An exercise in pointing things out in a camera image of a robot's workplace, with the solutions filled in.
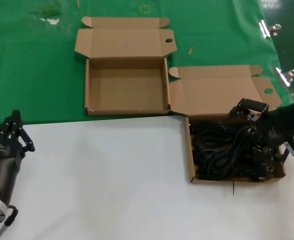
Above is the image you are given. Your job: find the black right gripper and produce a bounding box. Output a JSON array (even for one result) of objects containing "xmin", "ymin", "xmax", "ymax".
[{"xmin": 229, "ymin": 97, "xmax": 294, "ymax": 151}]

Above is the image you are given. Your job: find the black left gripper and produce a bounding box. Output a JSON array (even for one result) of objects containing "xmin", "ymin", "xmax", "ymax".
[{"xmin": 0, "ymin": 109, "xmax": 36, "ymax": 201}]

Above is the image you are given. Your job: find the open-lid brown cardboard box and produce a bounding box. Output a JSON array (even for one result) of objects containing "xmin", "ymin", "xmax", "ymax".
[
  {"xmin": 74, "ymin": 16, "xmax": 178, "ymax": 118},
  {"xmin": 168, "ymin": 64, "xmax": 287, "ymax": 185}
]

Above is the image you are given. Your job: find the silver binder clip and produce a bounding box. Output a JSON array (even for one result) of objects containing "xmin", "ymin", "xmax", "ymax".
[
  {"xmin": 258, "ymin": 20, "xmax": 282, "ymax": 39},
  {"xmin": 273, "ymin": 67, "xmax": 294, "ymax": 88}
]

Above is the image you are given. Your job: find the green tablecloth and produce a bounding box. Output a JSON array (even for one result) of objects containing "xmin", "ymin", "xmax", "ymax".
[{"xmin": 0, "ymin": 0, "xmax": 294, "ymax": 128}]

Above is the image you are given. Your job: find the white table cover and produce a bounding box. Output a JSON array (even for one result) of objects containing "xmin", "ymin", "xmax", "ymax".
[{"xmin": 0, "ymin": 106, "xmax": 294, "ymax": 240}]

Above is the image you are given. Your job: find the pile of black power cables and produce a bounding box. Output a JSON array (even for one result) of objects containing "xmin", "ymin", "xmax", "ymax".
[{"xmin": 190, "ymin": 119, "xmax": 283, "ymax": 182}]

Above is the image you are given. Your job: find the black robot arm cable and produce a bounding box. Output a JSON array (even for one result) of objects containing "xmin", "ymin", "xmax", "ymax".
[{"xmin": 3, "ymin": 204, "xmax": 20, "ymax": 227}]

